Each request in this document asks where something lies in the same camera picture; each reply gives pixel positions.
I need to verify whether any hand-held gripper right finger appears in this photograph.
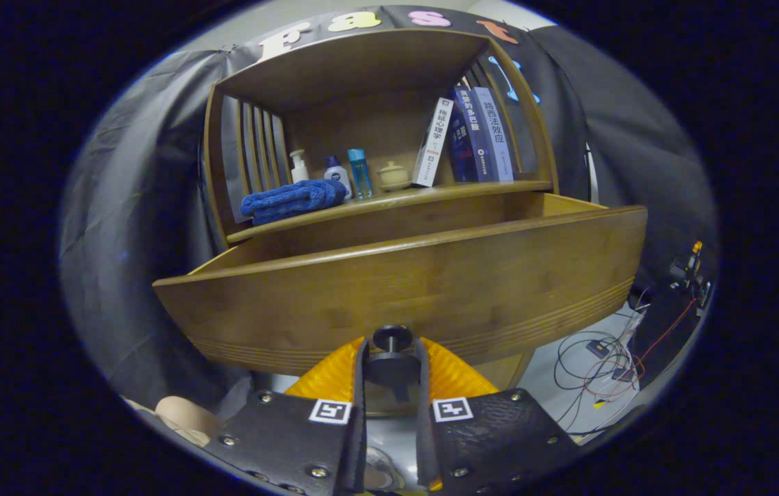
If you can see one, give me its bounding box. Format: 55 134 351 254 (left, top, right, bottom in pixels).
414 335 579 493

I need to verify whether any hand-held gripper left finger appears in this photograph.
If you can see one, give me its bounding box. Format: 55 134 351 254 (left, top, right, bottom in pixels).
207 335 371 496

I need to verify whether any black drawer knob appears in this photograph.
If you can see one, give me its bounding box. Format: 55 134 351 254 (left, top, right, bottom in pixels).
364 325 422 404

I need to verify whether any wooden drawer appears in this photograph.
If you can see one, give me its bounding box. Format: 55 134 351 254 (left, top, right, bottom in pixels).
153 193 648 376

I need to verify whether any wooden countertop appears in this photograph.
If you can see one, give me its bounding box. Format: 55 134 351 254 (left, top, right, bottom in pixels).
227 180 554 243

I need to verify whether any wooden cabinet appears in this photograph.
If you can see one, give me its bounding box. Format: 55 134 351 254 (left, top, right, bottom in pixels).
202 28 562 417

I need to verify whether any blue folded towel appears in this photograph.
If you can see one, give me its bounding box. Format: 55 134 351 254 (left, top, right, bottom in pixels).
240 178 349 226

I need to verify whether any clear blue bottle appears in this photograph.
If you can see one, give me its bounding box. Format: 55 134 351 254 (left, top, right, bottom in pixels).
347 148 374 200

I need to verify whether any white bottle with blue cap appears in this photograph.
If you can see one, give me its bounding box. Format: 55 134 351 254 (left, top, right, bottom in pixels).
322 156 353 200

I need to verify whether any beige lidded teacup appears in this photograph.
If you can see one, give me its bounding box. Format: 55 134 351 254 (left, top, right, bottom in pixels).
376 161 413 192

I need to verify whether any white book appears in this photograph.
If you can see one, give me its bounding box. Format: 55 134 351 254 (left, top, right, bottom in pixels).
411 96 455 188

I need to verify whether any dark blue book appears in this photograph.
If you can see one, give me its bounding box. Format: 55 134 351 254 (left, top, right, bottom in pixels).
447 84 500 184

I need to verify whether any lavender book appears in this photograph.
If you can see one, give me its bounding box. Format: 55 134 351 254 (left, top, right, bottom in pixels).
472 86 515 183

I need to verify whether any black device with orange tip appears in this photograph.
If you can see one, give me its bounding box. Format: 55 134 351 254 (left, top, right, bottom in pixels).
668 240 715 311

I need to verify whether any black cable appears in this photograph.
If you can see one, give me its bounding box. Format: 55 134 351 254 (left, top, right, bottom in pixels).
554 331 638 431

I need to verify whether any red cable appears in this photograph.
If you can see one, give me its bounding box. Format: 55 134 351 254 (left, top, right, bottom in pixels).
582 296 700 400

